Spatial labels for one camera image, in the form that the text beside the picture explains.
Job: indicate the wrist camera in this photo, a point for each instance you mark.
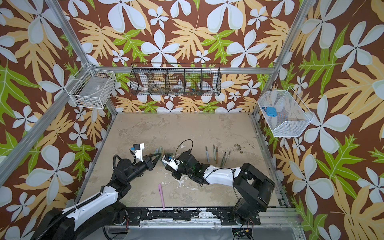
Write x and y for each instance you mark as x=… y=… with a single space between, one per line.
x=170 y=162
x=137 y=152

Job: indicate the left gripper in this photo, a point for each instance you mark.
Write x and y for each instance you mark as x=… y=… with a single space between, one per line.
x=148 y=162

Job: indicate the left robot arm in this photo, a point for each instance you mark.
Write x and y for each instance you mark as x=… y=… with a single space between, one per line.
x=102 y=209

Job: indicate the pink pen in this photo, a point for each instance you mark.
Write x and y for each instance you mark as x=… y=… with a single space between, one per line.
x=162 y=196

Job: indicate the black wire basket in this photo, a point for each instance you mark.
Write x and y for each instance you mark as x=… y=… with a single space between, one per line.
x=198 y=79

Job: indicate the dark green pen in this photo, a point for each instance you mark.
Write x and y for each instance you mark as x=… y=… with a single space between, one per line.
x=223 y=160

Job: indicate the white wire basket left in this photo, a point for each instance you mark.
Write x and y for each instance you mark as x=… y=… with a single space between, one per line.
x=92 y=88

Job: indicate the blue pen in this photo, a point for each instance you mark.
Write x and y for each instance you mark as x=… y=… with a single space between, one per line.
x=207 y=154

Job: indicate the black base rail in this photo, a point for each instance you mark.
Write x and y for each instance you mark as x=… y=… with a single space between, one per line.
x=220 y=216

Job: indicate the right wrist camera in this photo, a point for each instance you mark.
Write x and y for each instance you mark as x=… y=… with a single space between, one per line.
x=170 y=162

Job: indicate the blue object in basket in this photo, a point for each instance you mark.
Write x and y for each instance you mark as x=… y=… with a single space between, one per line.
x=271 y=111

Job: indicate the white wire basket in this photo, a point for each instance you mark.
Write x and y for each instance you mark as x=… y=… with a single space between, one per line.
x=294 y=116
x=92 y=88

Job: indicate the white wire basket right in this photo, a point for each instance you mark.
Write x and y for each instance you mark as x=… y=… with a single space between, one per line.
x=294 y=116

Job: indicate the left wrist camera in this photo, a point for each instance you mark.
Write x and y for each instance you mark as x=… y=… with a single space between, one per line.
x=137 y=152

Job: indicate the light green pen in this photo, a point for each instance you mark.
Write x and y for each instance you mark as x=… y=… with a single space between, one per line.
x=214 y=151

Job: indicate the white tape roll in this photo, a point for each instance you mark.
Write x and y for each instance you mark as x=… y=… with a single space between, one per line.
x=177 y=88

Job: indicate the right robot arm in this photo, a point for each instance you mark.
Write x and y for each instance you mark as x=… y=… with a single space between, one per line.
x=254 y=187

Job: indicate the beige pen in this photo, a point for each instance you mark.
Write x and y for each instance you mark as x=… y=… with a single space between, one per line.
x=226 y=158

